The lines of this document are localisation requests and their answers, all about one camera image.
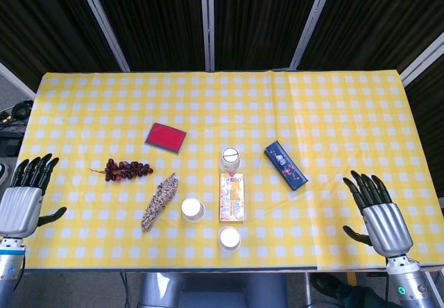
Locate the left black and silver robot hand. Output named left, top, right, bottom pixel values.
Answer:
left=0, top=153, right=67, bottom=239

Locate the plain white paper cup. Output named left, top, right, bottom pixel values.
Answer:
left=180, top=197, right=206, bottom=223
left=217, top=226, right=242, bottom=253

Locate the white cup with line mark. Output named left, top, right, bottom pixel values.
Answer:
left=219, top=146, right=241, bottom=173

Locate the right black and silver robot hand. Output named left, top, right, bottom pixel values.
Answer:
left=342, top=171, right=414, bottom=257

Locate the red pad with grey rim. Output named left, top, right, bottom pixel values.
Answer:
left=144, top=122, right=187, bottom=155

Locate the black cable bundle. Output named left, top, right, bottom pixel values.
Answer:
left=0, top=99, right=34, bottom=126

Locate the yellow checkered tablecloth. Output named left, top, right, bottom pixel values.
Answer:
left=0, top=71, right=444, bottom=271

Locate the white partition frame post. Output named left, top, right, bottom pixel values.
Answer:
left=0, top=61, right=36, bottom=99
left=289, top=0, right=338, bottom=70
left=200, top=0, right=216, bottom=71
left=74, top=0, right=131, bottom=72
left=400, top=40, right=444, bottom=86

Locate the dark red grape bunch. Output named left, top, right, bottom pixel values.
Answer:
left=89, top=158, right=154, bottom=183

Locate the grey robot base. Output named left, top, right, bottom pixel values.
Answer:
left=138, top=272, right=289, bottom=308

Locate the dark blue flower-print box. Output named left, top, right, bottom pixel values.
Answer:
left=264, top=140, right=309, bottom=191

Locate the yellow printed snack box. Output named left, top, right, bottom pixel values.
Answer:
left=218, top=172, right=246, bottom=223

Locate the black box on floor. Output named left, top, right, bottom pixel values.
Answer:
left=0, top=130, right=24, bottom=157

